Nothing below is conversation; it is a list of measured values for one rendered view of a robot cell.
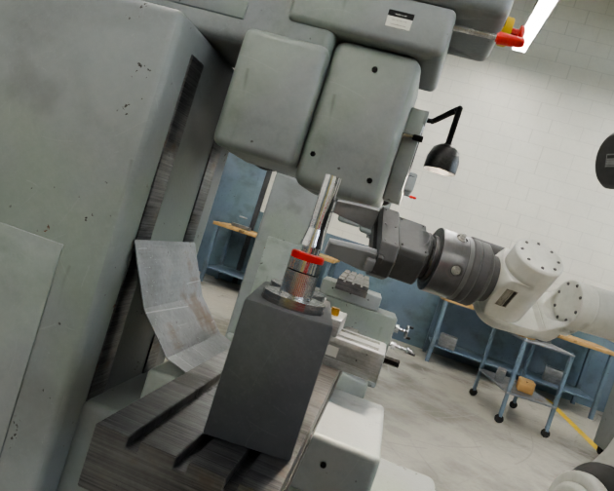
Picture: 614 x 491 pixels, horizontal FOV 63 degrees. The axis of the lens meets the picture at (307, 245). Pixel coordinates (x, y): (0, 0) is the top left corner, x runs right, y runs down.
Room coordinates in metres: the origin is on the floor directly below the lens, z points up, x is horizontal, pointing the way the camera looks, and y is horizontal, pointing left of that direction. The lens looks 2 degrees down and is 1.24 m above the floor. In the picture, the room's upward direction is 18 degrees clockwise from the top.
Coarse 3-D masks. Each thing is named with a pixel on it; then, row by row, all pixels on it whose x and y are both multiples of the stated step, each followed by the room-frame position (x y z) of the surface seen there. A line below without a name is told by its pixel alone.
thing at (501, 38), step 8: (456, 24) 1.02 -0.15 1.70; (464, 32) 1.02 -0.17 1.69; (472, 32) 1.02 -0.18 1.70; (480, 32) 1.01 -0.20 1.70; (488, 32) 1.01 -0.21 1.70; (504, 32) 1.00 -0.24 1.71; (496, 40) 1.01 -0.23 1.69; (504, 40) 1.00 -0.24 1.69; (512, 40) 1.00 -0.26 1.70; (520, 40) 0.99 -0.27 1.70; (520, 48) 1.00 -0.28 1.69
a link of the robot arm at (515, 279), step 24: (480, 240) 0.71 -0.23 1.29; (528, 240) 0.66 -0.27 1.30; (480, 264) 0.64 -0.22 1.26; (504, 264) 0.65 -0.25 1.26; (528, 264) 0.62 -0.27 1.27; (552, 264) 0.63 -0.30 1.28; (480, 288) 0.64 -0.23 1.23; (504, 288) 0.64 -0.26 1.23; (528, 288) 0.63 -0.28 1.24; (504, 312) 0.67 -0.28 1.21
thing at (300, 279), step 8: (288, 264) 0.69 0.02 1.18; (296, 264) 0.68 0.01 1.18; (304, 264) 0.68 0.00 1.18; (312, 264) 0.68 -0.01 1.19; (288, 272) 0.69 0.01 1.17; (296, 272) 0.68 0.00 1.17; (304, 272) 0.68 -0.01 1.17; (312, 272) 0.68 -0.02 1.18; (320, 272) 0.70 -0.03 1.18; (288, 280) 0.68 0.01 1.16; (296, 280) 0.68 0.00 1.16; (304, 280) 0.68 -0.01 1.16; (312, 280) 0.68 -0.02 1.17; (280, 288) 0.70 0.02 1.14; (288, 288) 0.68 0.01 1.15; (296, 288) 0.68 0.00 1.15; (304, 288) 0.68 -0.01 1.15; (312, 288) 0.69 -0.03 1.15; (296, 296) 0.68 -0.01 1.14; (304, 296) 0.68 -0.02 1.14; (312, 296) 0.70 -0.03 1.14
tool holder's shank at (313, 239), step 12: (324, 180) 0.69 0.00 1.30; (336, 180) 0.69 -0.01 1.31; (324, 192) 0.69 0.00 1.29; (336, 192) 0.70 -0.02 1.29; (324, 204) 0.69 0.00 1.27; (312, 216) 0.70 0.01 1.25; (324, 216) 0.69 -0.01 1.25; (312, 228) 0.69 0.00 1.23; (324, 228) 0.69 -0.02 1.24; (312, 240) 0.69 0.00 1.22; (312, 252) 0.69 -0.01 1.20
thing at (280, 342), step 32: (256, 288) 0.75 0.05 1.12; (256, 320) 0.64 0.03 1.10; (288, 320) 0.64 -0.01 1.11; (320, 320) 0.65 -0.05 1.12; (256, 352) 0.64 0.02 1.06; (288, 352) 0.64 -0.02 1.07; (320, 352) 0.64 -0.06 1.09; (224, 384) 0.64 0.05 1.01; (256, 384) 0.64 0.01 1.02; (288, 384) 0.64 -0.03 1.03; (224, 416) 0.64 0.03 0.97; (256, 416) 0.64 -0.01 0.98; (288, 416) 0.64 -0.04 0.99; (256, 448) 0.64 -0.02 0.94; (288, 448) 0.64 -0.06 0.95
